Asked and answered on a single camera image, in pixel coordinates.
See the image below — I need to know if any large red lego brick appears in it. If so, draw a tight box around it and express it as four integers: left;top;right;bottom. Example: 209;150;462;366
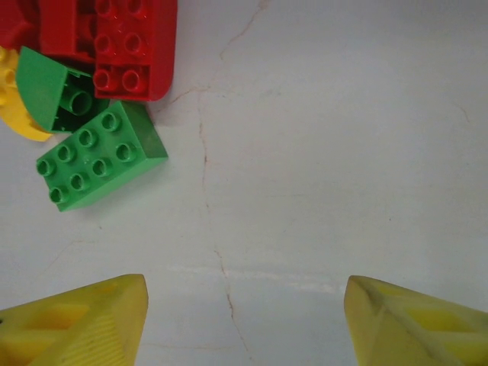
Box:
0;0;43;50

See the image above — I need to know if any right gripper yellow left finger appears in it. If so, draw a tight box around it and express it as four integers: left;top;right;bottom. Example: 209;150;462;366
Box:
0;273;149;366

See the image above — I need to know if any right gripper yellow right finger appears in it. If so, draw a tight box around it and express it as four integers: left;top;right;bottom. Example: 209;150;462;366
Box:
344;274;488;366

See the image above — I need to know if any green curved lego brick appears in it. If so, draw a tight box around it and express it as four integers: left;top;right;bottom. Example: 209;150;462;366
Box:
15;45;111;134

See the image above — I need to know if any yellow lego brick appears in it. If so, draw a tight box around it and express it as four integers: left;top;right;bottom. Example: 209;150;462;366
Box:
0;45;54;143

